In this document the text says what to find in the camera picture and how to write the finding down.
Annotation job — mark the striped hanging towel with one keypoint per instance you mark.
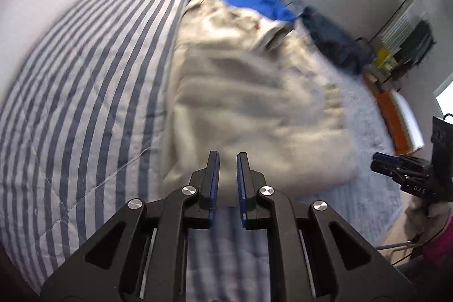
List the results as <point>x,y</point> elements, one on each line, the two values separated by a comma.
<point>400,26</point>

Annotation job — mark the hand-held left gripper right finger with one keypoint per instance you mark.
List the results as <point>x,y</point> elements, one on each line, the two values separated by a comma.
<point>242,181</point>

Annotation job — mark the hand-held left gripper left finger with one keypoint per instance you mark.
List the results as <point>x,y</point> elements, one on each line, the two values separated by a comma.
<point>213,178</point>

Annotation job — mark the metal bar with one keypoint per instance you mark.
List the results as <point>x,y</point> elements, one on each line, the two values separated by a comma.
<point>393,245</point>

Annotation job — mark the beige and blue jacket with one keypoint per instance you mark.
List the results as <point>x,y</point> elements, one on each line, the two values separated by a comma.
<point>247,100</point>

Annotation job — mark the yellow box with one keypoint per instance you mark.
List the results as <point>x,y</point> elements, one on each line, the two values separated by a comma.
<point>385,58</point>

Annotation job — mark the person's right forearm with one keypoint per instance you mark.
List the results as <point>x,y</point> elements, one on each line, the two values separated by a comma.
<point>424,220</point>

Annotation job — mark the black metal clothes rack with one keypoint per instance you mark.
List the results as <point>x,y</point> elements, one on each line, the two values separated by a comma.
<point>400,6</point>

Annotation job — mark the orange and white box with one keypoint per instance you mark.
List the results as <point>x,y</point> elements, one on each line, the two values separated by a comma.
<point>393,118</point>

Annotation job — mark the dark navy cloth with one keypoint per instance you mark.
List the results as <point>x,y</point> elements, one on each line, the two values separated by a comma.
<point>336,40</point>

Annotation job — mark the pink cloth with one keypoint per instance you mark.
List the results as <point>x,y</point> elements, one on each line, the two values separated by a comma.
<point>442,245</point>

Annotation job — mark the dark hanging clothes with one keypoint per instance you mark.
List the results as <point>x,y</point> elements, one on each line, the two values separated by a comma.
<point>419,40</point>

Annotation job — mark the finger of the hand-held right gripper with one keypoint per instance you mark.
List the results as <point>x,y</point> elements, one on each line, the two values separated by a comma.
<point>385,157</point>
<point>382,169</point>

